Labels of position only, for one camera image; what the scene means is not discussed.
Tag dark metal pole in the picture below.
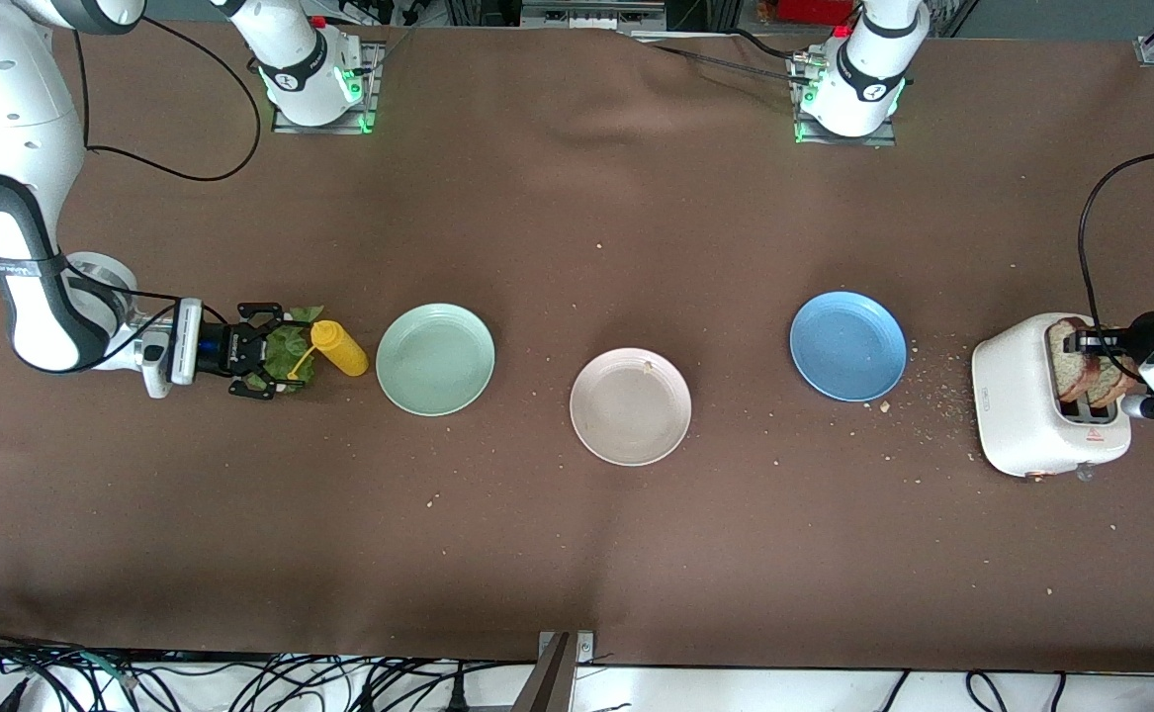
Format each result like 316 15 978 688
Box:
510 633 577 712

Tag yellow mustard squeeze bottle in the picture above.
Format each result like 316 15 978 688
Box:
287 319 370 382

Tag tangled black floor cables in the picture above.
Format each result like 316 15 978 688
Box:
0 621 508 712

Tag beige plate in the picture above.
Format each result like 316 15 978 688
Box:
569 347 693 467

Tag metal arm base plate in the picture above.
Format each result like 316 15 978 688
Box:
272 40 381 135
789 49 899 148

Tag blue plate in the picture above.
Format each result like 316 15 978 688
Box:
789 291 908 403

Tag mint green plate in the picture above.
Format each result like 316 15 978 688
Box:
375 303 496 417

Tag green lettuce leaf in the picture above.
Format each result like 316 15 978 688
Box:
243 305 325 395

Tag white two-slot toaster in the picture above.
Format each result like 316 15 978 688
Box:
971 312 1133 483

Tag silver metal bracket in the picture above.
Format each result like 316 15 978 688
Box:
538 630 596 666

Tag brown tablecloth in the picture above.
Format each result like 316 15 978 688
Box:
0 18 1154 675

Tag black base power cable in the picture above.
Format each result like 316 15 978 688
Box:
631 28 810 80

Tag red box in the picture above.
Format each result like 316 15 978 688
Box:
772 0 856 27

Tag grey power strip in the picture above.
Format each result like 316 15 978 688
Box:
520 0 668 31

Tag brown bread slice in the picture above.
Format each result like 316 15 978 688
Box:
1046 317 1102 403
1091 356 1139 410

